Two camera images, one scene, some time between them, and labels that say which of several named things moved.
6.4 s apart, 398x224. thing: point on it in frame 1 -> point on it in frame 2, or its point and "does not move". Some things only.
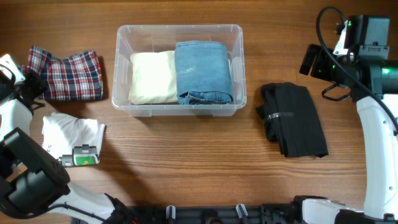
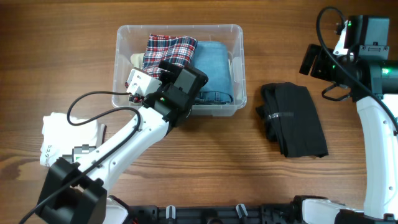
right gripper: [318, 69] does not move
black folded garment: [291, 119] does not move
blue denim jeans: [203, 73] does not move
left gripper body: [35, 84] -> [171, 77]
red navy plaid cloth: [79, 77] -> [178, 50]
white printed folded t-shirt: [73, 141] does not move
